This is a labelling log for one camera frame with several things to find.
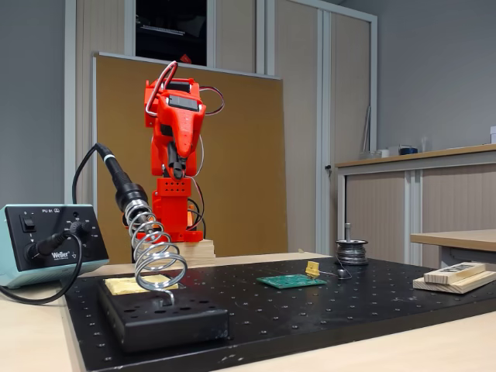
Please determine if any black device inside cabinet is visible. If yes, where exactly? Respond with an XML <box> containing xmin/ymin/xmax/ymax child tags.
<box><xmin>135</xmin><ymin>0</ymin><xmax>208</xmax><ymax>67</ymax></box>

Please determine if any gripper servo cable loop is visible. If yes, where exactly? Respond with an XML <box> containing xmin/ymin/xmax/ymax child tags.
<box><xmin>145</xmin><ymin>60</ymin><xmax>180</xmax><ymax>116</ymax></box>

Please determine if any black stand with spring holder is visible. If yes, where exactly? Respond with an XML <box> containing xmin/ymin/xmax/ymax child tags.
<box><xmin>96</xmin><ymin>182</ymin><xmax>230</xmax><ymax>353</ymax></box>

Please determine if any solder wire spool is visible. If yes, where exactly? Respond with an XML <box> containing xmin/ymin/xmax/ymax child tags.
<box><xmin>335</xmin><ymin>239</ymin><xmax>369</xmax><ymax>266</ymax></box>

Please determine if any low cabinet with wooden top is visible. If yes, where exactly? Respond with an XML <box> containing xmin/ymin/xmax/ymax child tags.
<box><xmin>335</xmin><ymin>143</ymin><xmax>496</xmax><ymax>268</ymax></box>

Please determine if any arm servo cable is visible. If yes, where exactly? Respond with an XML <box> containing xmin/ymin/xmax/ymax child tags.
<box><xmin>201</xmin><ymin>87</ymin><xmax>226</xmax><ymax>116</ymax></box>

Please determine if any teal Weller soldering station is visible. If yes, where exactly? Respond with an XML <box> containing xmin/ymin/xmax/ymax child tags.
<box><xmin>0</xmin><ymin>204</ymin><xmax>110</xmax><ymax>290</ymax></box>

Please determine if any tall beige shutter cabinet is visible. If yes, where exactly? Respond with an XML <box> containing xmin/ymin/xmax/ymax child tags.
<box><xmin>64</xmin><ymin>0</ymin><xmax>379</xmax><ymax>257</ymax></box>

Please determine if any plain wooden plank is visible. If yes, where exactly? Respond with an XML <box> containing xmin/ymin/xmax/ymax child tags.
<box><xmin>412</xmin><ymin>270</ymin><xmax>496</xmax><ymax>295</ymax></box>

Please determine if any wooden plank with Kapla print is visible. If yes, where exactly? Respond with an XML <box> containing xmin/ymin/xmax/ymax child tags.
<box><xmin>423</xmin><ymin>262</ymin><xmax>487</xmax><ymax>284</ymax></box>

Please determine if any black soldering iron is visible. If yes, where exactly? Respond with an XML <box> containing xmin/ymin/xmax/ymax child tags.
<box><xmin>95</xmin><ymin>142</ymin><xmax>156</xmax><ymax>233</ymax></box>

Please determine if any black perforated breadboard plate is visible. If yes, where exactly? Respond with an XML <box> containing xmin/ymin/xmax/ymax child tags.
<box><xmin>64</xmin><ymin>256</ymin><xmax>496</xmax><ymax>372</ymax></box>

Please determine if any wooden desk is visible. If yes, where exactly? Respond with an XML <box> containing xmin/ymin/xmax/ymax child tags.
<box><xmin>409</xmin><ymin>229</ymin><xmax>496</xmax><ymax>270</ymax></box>

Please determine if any green circuit board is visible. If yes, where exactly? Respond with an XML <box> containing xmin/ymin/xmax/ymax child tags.
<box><xmin>256</xmin><ymin>273</ymin><xmax>327</xmax><ymax>290</ymax></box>

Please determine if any yellow cleaning sponge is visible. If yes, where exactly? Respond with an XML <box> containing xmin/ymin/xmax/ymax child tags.
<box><xmin>105</xmin><ymin>273</ymin><xmax>180</xmax><ymax>297</ymax></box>

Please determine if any grey metal rail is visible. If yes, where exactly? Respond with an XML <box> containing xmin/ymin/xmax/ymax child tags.
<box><xmin>362</xmin><ymin>106</ymin><xmax>372</xmax><ymax>153</ymax></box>

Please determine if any thin solder wire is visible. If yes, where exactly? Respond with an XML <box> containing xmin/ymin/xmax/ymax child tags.
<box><xmin>319</xmin><ymin>262</ymin><xmax>353</xmax><ymax>281</ymax></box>

